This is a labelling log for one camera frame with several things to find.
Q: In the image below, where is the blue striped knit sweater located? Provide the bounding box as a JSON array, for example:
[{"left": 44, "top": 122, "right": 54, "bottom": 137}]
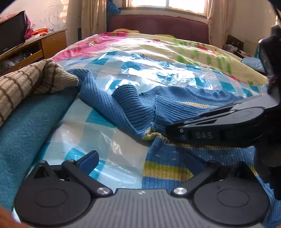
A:
[{"left": 69, "top": 68, "right": 280, "bottom": 227}]

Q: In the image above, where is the blue checkered plastic sheet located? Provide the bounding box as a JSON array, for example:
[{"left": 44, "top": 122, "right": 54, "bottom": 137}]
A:
[{"left": 29, "top": 51, "right": 267, "bottom": 190}]

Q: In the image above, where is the folded light blue cloth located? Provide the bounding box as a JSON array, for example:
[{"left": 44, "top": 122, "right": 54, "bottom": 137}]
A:
[{"left": 241, "top": 57, "right": 265, "bottom": 74}]

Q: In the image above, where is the teal towel blanket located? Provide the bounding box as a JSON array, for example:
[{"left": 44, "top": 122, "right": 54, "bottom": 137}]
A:
[{"left": 1, "top": 87, "right": 78, "bottom": 211}]

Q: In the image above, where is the beige plaid knit garment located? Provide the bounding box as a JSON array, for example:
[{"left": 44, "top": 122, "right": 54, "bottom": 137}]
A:
[{"left": 1, "top": 59, "right": 79, "bottom": 125}]

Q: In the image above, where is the dark red headboard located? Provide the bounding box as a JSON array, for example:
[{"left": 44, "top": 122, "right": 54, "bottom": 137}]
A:
[{"left": 109, "top": 15, "right": 209, "bottom": 44}]

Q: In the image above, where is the floral pink green quilt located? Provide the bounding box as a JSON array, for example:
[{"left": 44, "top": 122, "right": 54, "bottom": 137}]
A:
[{"left": 53, "top": 29, "right": 268, "bottom": 85}]

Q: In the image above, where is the right beige curtain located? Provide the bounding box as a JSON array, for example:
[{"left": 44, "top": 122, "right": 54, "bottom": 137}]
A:
[{"left": 207, "top": 0, "right": 235, "bottom": 49}]

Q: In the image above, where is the beige curtain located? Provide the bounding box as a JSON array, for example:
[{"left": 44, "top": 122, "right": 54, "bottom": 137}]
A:
[
  {"left": 207, "top": 0, "right": 235, "bottom": 49},
  {"left": 81, "top": 0, "right": 107, "bottom": 39}
]

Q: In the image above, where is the wooden side cabinet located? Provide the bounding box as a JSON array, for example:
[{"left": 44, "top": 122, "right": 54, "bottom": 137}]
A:
[{"left": 1, "top": 29, "right": 67, "bottom": 76}]

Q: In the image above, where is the bright window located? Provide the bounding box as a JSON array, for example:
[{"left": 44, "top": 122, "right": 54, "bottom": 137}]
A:
[{"left": 122, "top": 0, "right": 209, "bottom": 16}]

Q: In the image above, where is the orange item on cabinet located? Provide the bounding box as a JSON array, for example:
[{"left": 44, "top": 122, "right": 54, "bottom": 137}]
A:
[{"left": 31, "top": 28, "right": 48, "bottom": 37}]

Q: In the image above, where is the black television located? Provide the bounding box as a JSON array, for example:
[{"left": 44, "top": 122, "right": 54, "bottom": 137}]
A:
[{"left": 0, "top": 11, "right": 27, "bottom": 54}]

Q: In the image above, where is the left beige curtain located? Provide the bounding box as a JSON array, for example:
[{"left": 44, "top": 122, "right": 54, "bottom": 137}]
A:
[{"left": 81, "top": 0, "right": 107, "bottom": 39}]

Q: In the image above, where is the blue bag by headboard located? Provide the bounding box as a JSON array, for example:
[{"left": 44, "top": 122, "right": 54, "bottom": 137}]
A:
[{"left": 107, "top": 0, "right": 120, "bottom": 22}]

